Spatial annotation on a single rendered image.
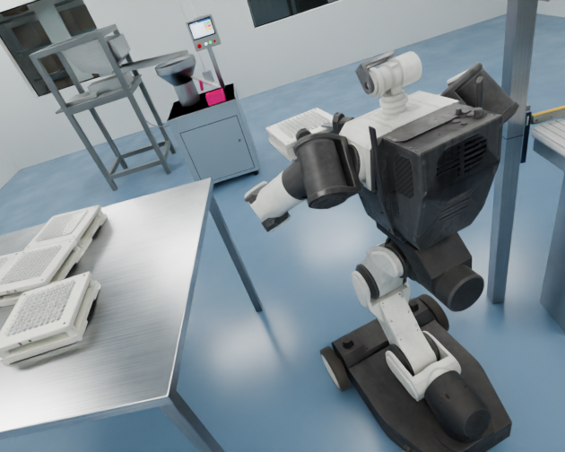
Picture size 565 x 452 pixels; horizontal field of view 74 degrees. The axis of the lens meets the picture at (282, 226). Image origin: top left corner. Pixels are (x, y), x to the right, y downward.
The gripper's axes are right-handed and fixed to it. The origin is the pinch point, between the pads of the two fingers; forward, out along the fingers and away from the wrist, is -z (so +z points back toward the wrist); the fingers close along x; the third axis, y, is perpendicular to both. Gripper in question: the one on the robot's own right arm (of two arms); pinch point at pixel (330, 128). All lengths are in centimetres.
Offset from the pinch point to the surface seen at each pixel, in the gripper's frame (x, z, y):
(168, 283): 17, -22, -76
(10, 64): -14, -568, 106
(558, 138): 12, 70, 24
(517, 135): 16, 57, 31
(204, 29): -13, -198, 135
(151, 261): 17, -38, -71
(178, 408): 25, 7, -102
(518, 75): -6, 56, 30
